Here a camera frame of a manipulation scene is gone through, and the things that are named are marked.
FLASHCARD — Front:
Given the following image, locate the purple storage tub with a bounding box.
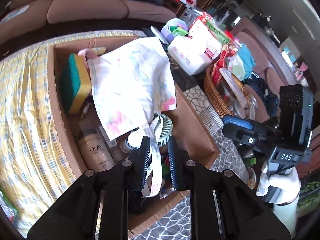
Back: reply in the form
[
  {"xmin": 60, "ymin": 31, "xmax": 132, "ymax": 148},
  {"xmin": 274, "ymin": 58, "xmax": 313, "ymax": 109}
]
[{"xmin": 161, "ymin": 18, "xmax": 189, "ymax": 43}]

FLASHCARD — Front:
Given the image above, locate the yellow plaid table cloth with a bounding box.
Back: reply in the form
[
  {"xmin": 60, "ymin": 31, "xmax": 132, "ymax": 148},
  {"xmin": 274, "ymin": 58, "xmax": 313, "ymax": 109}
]
[{"xmin": 1, "ymin": 31, "xmax": 136, "ymax": 236}]

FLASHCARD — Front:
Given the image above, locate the yellow green sponge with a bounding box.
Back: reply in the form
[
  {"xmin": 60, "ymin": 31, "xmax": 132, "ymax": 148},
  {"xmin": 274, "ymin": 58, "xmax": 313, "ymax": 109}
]
[{"xmin": 60, "ymin": 53, "xmax": 92, "ymax": 114}]

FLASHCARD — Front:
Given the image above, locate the brown cardboard box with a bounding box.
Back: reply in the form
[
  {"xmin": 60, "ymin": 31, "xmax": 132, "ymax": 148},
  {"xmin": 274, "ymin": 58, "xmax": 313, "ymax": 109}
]
[{"xmin": 46, "ymin": 36, "xmax": 220, "ymax": 239}]

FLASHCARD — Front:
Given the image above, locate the white tissue box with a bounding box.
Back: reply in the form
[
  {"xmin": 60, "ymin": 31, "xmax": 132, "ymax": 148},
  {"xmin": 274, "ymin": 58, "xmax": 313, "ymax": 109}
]
[{"xmin": 168, "ymin": 36, "xmax": 213, "ymax": 76}]

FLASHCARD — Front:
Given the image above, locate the brown fabric sofa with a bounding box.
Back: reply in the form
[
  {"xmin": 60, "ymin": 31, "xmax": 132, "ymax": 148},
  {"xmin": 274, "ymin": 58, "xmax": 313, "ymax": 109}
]
[{"xmin": 1, "ymin": 0, "xmax": 176, "ymax": 43}]

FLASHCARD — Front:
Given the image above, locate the olay lotion bottle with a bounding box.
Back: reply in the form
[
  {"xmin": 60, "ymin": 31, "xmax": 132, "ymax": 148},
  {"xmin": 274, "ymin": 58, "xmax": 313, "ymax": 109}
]
[{"xmin": 77, "ymin": 120, "xmax": 116, "ymax": 172}]

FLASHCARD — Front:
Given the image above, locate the wicker basket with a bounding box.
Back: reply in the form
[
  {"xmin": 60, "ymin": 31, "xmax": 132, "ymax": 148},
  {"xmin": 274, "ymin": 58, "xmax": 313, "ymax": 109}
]
[{"xmin": 203, "ymin": 63, "xmax": 251, "ymax": 119}]

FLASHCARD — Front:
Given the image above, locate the paper sheet on sofa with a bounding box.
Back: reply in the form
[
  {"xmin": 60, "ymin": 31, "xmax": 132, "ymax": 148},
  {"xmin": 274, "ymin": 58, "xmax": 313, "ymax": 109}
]
[{"xmin": 0, "ymin": 4, "xmax": 30, "ymax": 24}]

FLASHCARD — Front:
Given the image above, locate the white patterned cloth bag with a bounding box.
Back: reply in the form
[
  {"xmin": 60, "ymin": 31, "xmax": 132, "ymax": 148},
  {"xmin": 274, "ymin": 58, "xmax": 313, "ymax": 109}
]
[{"xmin": 87, "ymin": 37, "xmax": 177, "ymax": 197}]

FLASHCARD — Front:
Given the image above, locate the white gloved right hand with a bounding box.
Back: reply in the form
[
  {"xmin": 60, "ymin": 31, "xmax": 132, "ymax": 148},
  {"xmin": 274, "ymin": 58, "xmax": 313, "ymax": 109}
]
[{"xmin": 256, "ymin": 162, "xmax": 301, "ymax": 205}]

